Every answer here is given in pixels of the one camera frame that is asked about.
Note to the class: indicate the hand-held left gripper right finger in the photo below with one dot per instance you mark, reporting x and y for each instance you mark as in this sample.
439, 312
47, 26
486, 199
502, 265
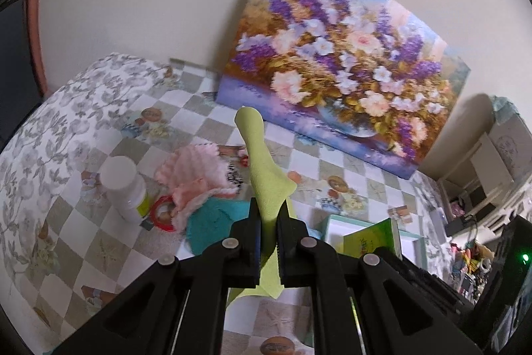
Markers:
284, 255

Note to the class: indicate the grey floral tablecloth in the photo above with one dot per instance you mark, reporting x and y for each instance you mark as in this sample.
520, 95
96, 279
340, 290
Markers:
54, 122

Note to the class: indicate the leopard print scrunchie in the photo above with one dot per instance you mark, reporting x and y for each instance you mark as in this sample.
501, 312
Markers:
233, 178

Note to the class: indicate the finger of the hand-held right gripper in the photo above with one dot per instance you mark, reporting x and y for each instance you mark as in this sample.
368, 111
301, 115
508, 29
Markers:
432, 284

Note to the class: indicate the white plastic bottle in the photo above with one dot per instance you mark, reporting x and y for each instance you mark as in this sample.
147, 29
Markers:
120, 188

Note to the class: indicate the pile of colourful clutter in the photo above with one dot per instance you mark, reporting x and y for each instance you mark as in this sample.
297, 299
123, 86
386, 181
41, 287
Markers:
469, 259

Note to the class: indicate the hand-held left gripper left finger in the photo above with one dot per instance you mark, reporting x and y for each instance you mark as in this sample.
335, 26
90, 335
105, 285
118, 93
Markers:
254, 255

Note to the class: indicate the flower painting canvas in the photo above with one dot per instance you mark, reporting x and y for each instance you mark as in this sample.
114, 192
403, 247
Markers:
332, 68

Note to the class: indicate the reddish brown curved rail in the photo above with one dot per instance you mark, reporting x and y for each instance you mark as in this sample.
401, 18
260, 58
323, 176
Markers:
35, 47

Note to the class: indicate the black charger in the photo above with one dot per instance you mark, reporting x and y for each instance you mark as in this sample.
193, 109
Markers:
457, 226

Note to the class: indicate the pink fluffy cloth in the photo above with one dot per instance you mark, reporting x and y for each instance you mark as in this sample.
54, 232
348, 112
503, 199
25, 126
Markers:
191, 172

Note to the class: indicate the white lattice furniture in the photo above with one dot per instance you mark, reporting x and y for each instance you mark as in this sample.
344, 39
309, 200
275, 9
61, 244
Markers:
515, 205

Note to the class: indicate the white power strip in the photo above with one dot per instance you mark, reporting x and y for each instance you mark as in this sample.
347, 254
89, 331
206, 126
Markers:
438, 220

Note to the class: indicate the pale teal cloth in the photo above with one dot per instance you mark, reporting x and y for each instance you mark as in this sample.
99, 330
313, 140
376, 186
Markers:
505, 105

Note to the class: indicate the checkered printed table cover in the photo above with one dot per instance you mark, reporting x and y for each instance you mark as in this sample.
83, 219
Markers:
199, 122

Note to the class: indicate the white box with teal rim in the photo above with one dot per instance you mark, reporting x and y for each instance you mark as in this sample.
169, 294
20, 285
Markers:
336, 228

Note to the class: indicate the grey printed cover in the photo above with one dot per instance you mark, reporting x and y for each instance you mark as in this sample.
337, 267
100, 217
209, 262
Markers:
511, 143

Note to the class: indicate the white shelf frame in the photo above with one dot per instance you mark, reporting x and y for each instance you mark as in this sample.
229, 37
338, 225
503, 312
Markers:
494, 168

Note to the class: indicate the lime green cloth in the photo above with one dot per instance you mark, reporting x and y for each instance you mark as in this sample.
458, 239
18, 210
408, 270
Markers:
262, 172

